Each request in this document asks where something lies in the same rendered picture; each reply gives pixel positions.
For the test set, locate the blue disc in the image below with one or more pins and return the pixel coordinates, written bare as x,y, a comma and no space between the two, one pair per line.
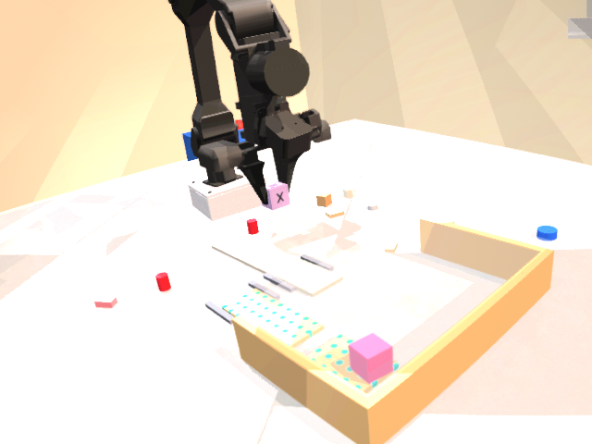
547,232

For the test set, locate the pink flat bar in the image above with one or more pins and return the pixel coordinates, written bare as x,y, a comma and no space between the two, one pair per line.
106,302

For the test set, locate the orange cube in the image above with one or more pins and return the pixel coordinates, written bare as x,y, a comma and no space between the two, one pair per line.
324,199

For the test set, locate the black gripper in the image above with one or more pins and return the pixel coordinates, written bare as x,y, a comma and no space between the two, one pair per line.
223,155

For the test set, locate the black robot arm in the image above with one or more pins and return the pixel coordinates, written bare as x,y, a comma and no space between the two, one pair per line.
259,43

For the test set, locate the red cylinder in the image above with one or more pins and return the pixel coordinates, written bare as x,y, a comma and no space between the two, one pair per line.
252,226
163,281

